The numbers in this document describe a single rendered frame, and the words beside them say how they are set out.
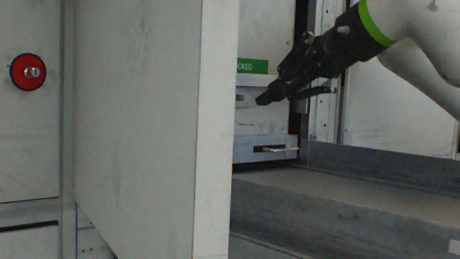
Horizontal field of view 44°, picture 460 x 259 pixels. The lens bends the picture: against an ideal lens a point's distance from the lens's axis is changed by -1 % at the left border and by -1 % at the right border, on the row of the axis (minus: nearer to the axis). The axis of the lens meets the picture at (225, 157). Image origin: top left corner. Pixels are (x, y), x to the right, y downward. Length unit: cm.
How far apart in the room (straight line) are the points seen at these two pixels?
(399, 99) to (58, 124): 104
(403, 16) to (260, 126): 54
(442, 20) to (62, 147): 64
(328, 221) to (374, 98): 94
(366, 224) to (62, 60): 58
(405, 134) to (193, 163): 137
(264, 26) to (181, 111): 92
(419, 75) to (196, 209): 103
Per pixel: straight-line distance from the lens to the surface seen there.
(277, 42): 138
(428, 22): 93
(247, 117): 132
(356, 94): 154
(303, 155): 144
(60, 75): 100
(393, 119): 170
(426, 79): 140
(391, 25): 95
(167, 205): 49
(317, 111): 144
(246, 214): 80
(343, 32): 97
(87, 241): 107
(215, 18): 42
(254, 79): 127
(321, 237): 71
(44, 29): 97
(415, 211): 101
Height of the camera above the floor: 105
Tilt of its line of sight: 8 degrees down
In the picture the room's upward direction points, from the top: 3 degrees clockwise
